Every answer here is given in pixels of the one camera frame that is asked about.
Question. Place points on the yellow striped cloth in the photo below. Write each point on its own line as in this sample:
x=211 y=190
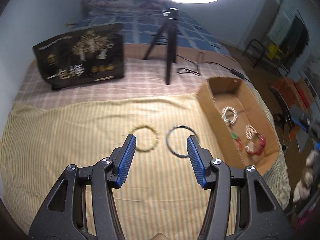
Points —
x=160 y=195

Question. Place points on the black ring bangle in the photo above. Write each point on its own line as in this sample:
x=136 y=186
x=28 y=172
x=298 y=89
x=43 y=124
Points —
x=174 y=140

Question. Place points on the white plush toy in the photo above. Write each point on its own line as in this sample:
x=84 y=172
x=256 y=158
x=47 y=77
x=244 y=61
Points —
x=309 y=175

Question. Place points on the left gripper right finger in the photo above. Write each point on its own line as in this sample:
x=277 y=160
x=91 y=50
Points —
x=200 y=160

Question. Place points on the red band wristwatch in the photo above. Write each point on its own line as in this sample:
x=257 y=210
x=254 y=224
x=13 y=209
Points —
x=256 y=145

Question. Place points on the pink checked bed sheet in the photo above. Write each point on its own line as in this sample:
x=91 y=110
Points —
x=143 y=78

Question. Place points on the black tripod stand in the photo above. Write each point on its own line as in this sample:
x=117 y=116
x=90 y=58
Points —
x=170 y=25

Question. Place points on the brown cardboard box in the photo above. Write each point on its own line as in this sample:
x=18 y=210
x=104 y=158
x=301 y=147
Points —
x=235 y=115

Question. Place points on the black clothes rack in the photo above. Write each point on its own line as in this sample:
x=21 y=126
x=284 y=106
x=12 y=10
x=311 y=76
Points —
x=278 y=37

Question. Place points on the black printed gift bag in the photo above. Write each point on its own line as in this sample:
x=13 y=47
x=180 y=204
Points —
x=82 y=57

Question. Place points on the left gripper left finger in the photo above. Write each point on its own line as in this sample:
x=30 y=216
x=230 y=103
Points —
x=122 y=159

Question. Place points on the orange cardboard box on floor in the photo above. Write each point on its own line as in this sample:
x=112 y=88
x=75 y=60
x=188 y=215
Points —
x=288 y=93

